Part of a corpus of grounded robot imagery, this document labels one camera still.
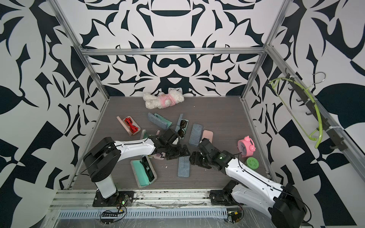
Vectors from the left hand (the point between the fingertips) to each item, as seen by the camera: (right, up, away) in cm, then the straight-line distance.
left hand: (185, 153), depth 85 cm
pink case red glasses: (-38, +14, +16) cm, 44 cm away
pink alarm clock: (+35, +4, -3) cm, 36 cm away
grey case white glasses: (+7, +9, +10) cm, 16 cm away
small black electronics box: (+25, -27, -14) cm, 39 cm away
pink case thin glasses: (+16, +9, +11) cm, 21 cm away
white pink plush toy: (-16, +33, +21) cm, 42 cm away
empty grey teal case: (-17, +18, +11) cm, 28 cm away
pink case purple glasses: (-16, -3, +1) cm, 16 cm away
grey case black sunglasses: (-2, +14, +14) cm, 20 cm away
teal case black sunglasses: (-23, -9, -4) cm, 25 cm away
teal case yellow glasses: (-25, +9, +5) cm, 28 cm away
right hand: (+4, -2, -5) cm, 7 cm away
